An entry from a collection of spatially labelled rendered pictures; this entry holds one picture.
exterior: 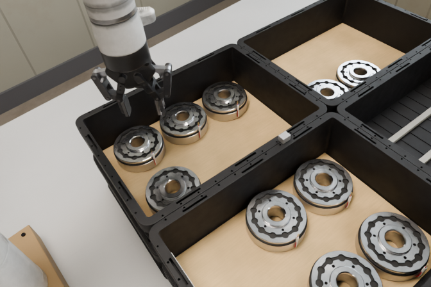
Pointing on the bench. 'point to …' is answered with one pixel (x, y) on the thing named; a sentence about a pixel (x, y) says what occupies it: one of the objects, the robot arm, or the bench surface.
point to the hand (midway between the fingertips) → (142, 107)
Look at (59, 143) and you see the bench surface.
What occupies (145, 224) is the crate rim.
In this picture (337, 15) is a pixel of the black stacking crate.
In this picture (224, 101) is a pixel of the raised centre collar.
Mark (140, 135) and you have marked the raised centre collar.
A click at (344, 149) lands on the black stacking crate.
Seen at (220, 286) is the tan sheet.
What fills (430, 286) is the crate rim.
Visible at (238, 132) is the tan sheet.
